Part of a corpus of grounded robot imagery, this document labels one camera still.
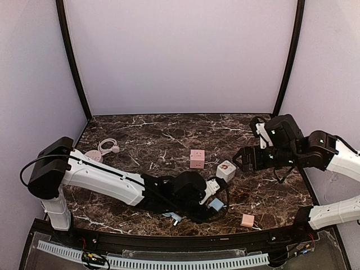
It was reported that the white cube socket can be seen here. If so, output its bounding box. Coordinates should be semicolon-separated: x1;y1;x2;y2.
216;160;236;183

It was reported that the blue cube plug adapter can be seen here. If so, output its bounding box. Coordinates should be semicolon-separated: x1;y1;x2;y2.
208;198;224;212

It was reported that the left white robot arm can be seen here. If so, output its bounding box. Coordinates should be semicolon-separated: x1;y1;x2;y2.
20;137;210;231

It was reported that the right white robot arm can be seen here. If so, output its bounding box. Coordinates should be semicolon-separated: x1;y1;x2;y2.
232;130;359;230

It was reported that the pink small plug adapter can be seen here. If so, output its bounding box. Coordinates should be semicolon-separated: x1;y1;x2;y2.
241;214;255;228

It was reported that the pink cube socket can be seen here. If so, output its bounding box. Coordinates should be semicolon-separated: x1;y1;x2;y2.
190;149;205;169

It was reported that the pink round power strip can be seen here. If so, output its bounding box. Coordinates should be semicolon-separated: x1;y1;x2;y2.
84;150;103;163

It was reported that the small circuit board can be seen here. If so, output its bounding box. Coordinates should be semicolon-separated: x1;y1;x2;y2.
81;251;106;266

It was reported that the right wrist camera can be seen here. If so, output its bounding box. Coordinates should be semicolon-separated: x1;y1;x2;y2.
255;123;273;149

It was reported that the black front table rail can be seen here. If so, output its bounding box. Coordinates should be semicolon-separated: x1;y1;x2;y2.
70;226;299;255

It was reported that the white coiled cable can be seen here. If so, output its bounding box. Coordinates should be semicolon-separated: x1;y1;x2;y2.
97;139;121;154

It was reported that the grey slotted cable duct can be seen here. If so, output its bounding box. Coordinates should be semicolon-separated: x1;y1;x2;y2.
37;240;269;269

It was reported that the right black frame post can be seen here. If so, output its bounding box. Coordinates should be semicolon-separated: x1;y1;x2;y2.
272;0;305;118

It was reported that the black frame post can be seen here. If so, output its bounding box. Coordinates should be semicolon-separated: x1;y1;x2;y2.
55;0;92;122
272;0;305;118

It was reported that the left black frame post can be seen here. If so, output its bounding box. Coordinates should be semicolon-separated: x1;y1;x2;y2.
55;0;92;122

